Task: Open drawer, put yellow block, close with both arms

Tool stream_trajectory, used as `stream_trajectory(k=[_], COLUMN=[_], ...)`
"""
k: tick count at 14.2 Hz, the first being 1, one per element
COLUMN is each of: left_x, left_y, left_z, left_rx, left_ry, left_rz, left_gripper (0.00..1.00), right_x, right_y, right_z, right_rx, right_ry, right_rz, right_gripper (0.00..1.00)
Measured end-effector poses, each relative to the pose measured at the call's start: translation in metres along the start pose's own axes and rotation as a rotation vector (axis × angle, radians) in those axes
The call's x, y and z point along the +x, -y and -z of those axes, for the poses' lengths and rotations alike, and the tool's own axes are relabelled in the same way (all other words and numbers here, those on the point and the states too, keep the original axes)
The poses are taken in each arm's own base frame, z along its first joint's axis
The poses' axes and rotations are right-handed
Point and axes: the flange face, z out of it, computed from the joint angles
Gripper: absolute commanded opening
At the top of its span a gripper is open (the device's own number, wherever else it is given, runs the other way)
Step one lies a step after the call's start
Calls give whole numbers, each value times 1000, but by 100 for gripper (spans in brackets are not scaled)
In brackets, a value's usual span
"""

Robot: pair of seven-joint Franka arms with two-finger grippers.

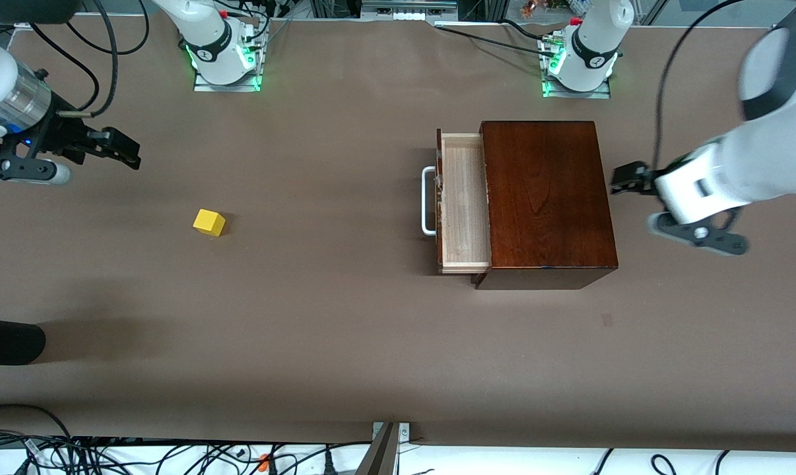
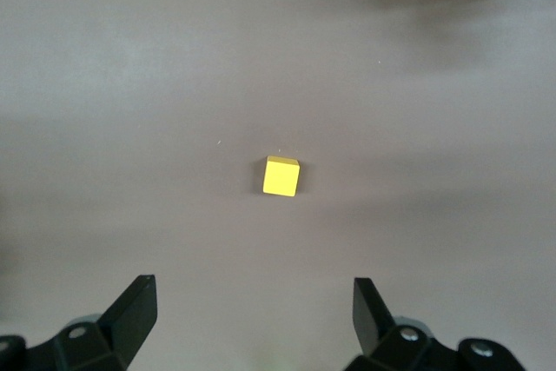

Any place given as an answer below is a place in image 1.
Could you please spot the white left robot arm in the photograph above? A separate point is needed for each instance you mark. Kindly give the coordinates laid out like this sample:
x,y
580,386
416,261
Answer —
x,y
767,165

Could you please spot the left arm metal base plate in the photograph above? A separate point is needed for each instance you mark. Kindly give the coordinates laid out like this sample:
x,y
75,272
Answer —
x,y
576,94

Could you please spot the metal table bracket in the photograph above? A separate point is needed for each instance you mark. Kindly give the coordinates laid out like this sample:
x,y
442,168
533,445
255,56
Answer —
x,y
403,432

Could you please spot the dark metal post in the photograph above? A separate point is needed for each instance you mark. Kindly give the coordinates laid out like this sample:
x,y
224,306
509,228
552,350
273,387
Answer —
x,y
379,455

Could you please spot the white power strip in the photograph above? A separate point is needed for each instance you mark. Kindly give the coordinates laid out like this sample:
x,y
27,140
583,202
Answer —
x,y
410,10

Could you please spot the yellow cube block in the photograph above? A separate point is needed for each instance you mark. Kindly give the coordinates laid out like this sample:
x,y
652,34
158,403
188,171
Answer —
x,y
208,222

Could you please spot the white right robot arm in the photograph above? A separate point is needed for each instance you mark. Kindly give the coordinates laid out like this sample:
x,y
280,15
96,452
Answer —
x,y
206,33

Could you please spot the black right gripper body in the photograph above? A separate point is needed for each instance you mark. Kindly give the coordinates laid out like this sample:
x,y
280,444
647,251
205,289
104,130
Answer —
x,y
60,130

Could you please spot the dark brown wooden cabinet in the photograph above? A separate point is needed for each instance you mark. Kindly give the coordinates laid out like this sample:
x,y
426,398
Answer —
x,y
546,191

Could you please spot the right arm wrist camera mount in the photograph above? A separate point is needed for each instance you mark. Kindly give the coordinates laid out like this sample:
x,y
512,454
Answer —
x,y
22,170

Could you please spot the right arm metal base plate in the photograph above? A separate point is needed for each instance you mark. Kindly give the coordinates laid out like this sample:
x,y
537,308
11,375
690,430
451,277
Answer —
x,y
226,87

